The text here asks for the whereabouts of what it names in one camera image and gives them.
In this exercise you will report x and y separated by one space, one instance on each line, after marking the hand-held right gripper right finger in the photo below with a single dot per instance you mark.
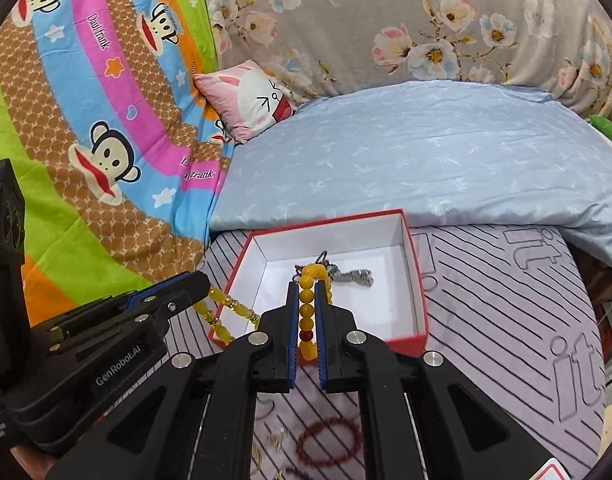
321 345

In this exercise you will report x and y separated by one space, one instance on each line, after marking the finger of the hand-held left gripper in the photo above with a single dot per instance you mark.
141 299
186 290

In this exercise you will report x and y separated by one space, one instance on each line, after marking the green plush toy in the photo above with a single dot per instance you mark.
611 132

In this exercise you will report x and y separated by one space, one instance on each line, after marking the pink bunny pillow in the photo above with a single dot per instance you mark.
246 100

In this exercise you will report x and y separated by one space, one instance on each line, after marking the red cardboard box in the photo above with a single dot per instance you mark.
381 305

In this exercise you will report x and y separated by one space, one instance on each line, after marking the red edged white card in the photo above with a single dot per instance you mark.
551 472

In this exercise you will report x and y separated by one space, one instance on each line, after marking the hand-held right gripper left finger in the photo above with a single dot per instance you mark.
292 340

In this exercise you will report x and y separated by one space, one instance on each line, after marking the silver wristwatch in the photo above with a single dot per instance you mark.
358 277

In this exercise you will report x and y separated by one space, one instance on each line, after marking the light blue pillow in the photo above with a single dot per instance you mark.
426 160

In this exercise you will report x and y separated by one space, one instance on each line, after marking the dark purple bead strand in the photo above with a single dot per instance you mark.
323 259

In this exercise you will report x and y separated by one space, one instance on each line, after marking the grey floral blanket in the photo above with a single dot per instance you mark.
386 10

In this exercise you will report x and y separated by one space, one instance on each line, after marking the brown wooden furniture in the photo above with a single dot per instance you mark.
611 310

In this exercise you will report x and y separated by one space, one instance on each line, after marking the colourful cartoon monkey blanket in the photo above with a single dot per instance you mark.
86 110

